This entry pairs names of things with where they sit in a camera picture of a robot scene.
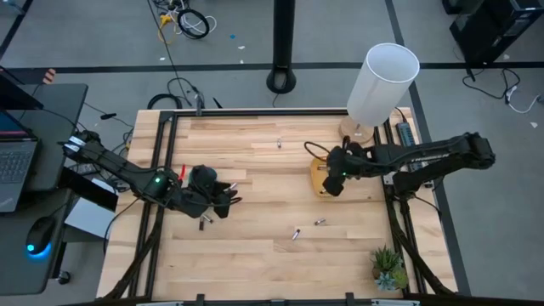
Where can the black caster wheel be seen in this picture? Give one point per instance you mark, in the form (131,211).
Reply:
(64,277)

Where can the black laptop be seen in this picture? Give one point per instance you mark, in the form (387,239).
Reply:
(17,170)

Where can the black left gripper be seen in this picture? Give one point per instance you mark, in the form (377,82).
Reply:
(200,200)

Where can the black monitor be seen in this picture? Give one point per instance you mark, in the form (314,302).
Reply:
(17,95)

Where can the silver mounting plate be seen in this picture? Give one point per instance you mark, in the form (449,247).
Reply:
(387,178)

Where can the silver aluminium bar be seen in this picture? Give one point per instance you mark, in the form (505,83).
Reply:
(395,303)
(159,303)

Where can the white shade table lamp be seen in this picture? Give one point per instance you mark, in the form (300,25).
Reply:
(382,85)

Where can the potted succulent plant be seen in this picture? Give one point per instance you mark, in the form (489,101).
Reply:
(387,261)

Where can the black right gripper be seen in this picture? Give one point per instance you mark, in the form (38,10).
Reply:
(346,161)

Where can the black table frame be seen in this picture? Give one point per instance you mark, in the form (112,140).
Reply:
(168,140)

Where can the black marker pen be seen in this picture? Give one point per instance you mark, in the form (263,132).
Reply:
(108,115)

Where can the black desk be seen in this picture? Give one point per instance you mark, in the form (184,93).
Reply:
(59,127)

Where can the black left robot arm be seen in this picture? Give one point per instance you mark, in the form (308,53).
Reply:
(123,168)

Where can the small silver battery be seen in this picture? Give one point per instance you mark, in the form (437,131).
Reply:
(207,219)
(279,143)

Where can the hazard striped floor tape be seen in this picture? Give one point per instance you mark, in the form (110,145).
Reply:
(49,76)

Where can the yellow plastic bin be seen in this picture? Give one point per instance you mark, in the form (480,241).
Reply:
(316,183)

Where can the black vertical pole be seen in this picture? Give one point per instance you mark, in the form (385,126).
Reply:
(283,42)

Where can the black frame bracket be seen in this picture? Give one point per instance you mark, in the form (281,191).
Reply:
(349,298)
(200,298)

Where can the black computer mouse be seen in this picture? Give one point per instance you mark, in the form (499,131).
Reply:
(40,234)

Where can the grey computer case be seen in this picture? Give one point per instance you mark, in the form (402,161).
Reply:
(91,221)

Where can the black power strip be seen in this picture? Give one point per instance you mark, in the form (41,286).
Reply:
(406,134)

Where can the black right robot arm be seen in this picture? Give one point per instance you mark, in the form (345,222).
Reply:
(425,155)

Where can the copper black battery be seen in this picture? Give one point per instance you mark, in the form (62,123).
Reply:
(201,224)

